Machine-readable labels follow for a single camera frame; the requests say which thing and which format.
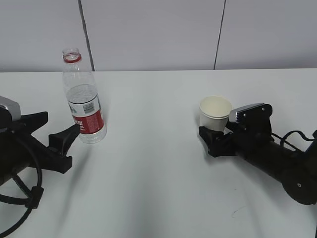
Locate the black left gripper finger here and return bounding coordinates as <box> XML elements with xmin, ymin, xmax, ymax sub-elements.
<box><xmin>48</xmin><ymin>124</ymin><xmax>80</xmax><ymax>156</ymax></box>
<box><xmin>18</xmin><ymin>112</ymin><xmax>49</xmax><ymax>134</ymax></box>

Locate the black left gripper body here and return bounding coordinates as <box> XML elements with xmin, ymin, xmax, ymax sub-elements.
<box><xmin>4</xmin><ymin>123</ymin><xmax>73</xmax><ymax>174</ymax></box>

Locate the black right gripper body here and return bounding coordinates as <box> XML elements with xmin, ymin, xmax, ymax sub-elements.
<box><xmin>208</xmin><ymin>130</ymin><xmax>236</xmax><ymax>157</ymax></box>

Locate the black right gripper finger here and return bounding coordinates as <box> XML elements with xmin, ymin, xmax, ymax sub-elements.
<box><xmin>198</xmin><ymin>126</ymin><xmax>224</xmax><ymax>148</ymax></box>

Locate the white paper cup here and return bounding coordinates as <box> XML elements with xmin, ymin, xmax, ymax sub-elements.
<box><xmin>199</xmin><ymin>96</ymin><xmax>232</xmax><ymax>132</ymax></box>

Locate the clear water bottle red label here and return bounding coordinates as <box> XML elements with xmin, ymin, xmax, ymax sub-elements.
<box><xmin>62</xmin><ymin>48</ymin><xmax>106</xmax><ymax>144</ymax></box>

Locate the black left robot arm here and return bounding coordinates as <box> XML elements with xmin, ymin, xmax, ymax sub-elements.
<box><xmin>0</xmin><ymin>112</ymin><xmax>80</xmax><ymax>184</ymax></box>

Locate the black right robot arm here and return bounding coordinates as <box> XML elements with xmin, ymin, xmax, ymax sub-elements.
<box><xmin>198</xmin><ymin>126</ymin><xmax>317</xmax><ymax>205</ymax></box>

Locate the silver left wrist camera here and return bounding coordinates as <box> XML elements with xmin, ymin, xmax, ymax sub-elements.
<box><xmin>0</xmin><ymin>96</ymin><xmax>21</xmax><ymax>121</ymax></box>

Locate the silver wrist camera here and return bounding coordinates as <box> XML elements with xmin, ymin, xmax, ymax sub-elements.
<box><xmin>0</xmin><ymin>96</ymin><xmax>21</xmax><ymax>121</ymax></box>
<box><xmin>226</xmin><ymin>103</ymin><xmax>273</xmax><ymax>138</ymax></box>

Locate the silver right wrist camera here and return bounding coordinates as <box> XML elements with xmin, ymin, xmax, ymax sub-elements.
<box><xmin>226</xmin><ymin>103</ymin><xmax>273</xmax><ymax>138</ymax></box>

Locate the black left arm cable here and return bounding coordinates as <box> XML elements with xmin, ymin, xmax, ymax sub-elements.
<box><xmin>0</xmin><ymin>138</ymin><xmax>45</xmax><ymax>238</ymax></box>

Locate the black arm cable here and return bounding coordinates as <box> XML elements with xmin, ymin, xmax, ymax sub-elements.
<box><xmin>0</xmin><ymin>138</ymin><xmax>45</xmax><ymax>238</ymax></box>
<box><xmin>271</xmin><ymin>129</ymin><xmax>314</xmax><ymax>151</ymax></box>

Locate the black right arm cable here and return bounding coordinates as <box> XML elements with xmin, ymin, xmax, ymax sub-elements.
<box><xmin>271</xmin><ymin>129</ymin><xmax>314</xmax><ymax>151</ymax></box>

